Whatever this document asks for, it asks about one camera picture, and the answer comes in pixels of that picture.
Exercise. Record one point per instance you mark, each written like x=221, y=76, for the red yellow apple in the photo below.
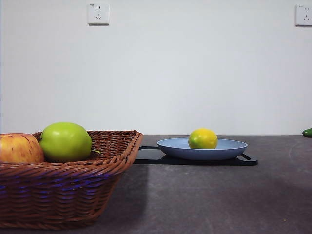
x=17, y=148

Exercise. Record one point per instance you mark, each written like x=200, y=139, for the yellow green lemon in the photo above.
x=202, y=139

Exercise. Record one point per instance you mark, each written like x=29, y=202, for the black flat tray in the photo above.
x=147, y=156

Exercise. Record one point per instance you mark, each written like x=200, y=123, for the green apple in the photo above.
x=64, y=142

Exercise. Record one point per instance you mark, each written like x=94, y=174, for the brown wicker basket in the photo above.
x=61, y=195

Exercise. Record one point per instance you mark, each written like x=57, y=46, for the white wall socket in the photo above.
x=98, y=13
x=304, y=15

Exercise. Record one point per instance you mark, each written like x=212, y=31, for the dark green vegetable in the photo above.
x=308, y=132

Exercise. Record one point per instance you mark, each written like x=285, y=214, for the blue plate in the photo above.
x=201, y=154

